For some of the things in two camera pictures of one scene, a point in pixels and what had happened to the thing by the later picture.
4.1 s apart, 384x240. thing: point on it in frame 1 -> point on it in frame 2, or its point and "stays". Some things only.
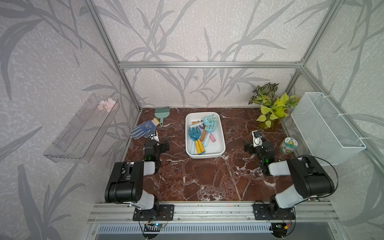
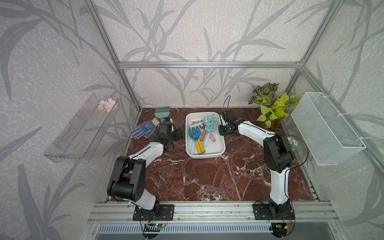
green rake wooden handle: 203,133 stays
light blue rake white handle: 211,124 stays
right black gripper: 251,147 -> 220,130
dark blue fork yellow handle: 195,133 stays
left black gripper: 162,148 -> 179,134
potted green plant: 274,107 stays
